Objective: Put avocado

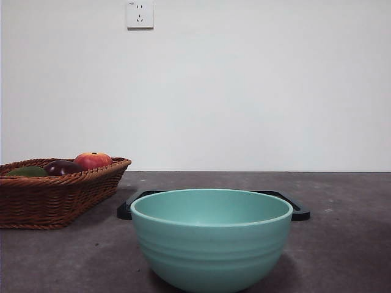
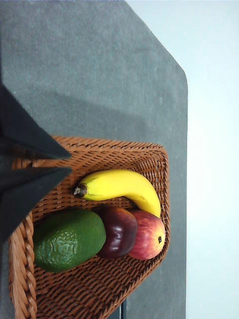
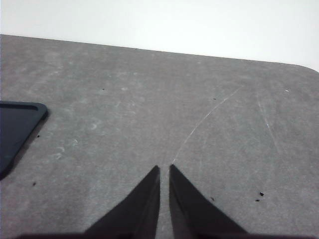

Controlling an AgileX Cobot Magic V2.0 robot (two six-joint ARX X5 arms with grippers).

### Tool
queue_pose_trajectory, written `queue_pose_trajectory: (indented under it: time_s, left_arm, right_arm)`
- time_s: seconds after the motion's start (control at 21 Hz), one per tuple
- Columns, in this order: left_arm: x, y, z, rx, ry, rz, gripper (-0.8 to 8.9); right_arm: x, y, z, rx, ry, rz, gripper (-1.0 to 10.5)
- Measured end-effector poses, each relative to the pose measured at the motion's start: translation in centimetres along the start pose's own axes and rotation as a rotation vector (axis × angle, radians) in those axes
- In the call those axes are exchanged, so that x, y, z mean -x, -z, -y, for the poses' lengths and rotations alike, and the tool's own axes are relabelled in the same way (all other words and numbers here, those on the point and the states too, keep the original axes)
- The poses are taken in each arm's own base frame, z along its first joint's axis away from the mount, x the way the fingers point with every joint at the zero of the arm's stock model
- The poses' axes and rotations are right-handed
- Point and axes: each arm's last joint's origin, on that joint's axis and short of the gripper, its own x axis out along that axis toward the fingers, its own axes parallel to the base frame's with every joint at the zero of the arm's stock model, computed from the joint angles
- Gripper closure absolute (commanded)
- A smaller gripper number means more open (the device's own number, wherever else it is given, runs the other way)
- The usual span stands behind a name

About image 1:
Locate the teal ribbed bowl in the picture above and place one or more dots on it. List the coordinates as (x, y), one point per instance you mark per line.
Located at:
(210, 250)

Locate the green avocado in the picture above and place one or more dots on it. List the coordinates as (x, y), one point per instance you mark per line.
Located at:
(27, 171)

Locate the dark rectangular tray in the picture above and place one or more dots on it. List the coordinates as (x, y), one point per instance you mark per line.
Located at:
(123, 211)

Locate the red apple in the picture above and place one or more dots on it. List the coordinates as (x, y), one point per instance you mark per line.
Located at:
(93, 160)

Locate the dark purple plum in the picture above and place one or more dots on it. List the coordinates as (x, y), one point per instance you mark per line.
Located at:
(62, 168)

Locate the brown wicker basket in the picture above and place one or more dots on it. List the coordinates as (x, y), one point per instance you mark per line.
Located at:
(46, 201)

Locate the white wall power socket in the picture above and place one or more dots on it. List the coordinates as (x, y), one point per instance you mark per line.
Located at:
(140, 15)

